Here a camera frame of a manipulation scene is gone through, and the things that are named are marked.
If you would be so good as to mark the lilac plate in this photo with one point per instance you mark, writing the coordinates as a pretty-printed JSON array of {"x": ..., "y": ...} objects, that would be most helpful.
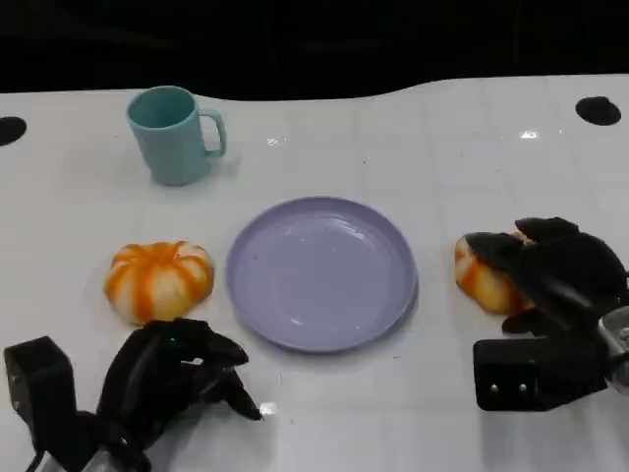
[{"x": 319, "y": 280}]

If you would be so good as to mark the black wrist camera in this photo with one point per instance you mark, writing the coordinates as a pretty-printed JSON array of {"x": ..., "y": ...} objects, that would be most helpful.
[
  {"x": 521, "y": 373},
  {"x": 39, "y": 378}
]

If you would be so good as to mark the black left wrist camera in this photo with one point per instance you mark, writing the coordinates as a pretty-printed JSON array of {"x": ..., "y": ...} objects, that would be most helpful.
[{"x": 39, "y": 378}]

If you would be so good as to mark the pale green mug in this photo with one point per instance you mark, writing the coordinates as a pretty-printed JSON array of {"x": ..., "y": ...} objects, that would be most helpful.
[{"x": 169, "y": 147}]

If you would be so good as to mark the orange and white bread roll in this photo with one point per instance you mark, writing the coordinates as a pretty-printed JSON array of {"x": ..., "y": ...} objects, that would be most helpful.
[
  {"x": 484, "y": 285},
  {"x": 157, "y": 282}
]

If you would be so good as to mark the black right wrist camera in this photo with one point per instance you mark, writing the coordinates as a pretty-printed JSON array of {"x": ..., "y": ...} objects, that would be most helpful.
[{"x": 521, "y": 373}]

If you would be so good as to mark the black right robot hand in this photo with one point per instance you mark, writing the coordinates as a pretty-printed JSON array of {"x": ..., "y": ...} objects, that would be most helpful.
[{"x": 570, "y": 275}]

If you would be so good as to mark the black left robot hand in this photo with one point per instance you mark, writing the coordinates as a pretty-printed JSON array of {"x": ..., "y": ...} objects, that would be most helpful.
[{"x": 147, "y": 378}]

